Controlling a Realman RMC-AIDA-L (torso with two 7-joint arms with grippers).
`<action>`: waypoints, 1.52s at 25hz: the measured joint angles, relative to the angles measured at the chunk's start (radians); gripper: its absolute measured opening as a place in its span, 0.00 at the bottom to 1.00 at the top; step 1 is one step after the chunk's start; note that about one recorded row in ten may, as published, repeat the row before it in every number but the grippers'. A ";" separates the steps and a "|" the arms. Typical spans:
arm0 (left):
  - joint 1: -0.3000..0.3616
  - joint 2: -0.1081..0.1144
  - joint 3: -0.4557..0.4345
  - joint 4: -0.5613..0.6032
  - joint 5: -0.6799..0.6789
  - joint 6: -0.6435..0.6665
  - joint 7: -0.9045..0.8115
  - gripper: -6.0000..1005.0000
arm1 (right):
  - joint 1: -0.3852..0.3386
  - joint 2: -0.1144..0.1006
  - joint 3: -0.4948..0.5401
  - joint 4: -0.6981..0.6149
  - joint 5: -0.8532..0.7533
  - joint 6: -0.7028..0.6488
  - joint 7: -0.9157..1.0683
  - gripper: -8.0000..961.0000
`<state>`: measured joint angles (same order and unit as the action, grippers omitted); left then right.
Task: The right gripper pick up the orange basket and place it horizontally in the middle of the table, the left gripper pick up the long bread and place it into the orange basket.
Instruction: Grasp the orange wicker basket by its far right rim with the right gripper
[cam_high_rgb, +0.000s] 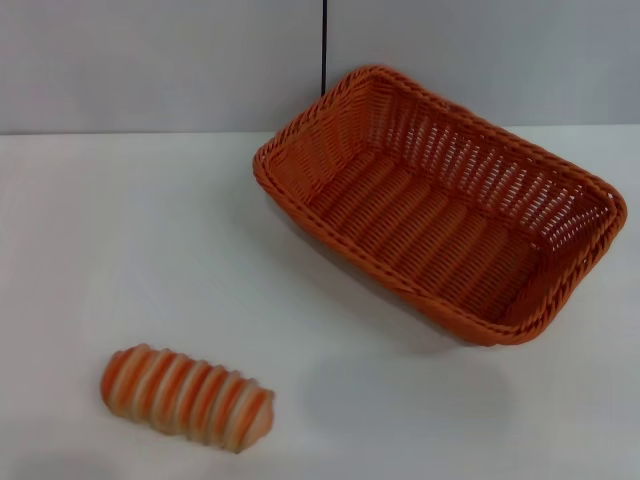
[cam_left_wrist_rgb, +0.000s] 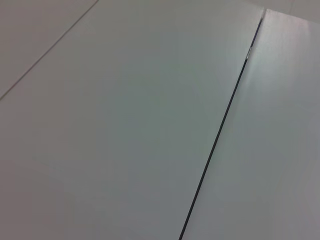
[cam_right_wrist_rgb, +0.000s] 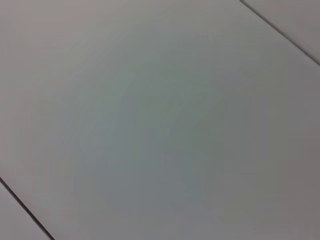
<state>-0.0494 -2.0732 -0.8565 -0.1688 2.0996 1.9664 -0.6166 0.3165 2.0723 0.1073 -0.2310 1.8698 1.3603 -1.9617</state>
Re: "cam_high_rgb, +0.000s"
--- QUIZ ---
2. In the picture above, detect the orange woven plastic basket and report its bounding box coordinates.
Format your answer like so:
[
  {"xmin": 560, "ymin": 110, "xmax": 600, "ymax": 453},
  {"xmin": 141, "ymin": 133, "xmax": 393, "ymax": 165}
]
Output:
[{"xmin": 252, "ymin": 64, "xmax": 629, "ymax": 347}]

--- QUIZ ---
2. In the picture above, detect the orange white striped bread roll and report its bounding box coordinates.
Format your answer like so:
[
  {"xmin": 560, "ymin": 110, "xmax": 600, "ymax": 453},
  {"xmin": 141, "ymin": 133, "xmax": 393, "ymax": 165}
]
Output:
[{"xmin": 99, "ymin": 342, "xmax": 276, "ymax": 455}]

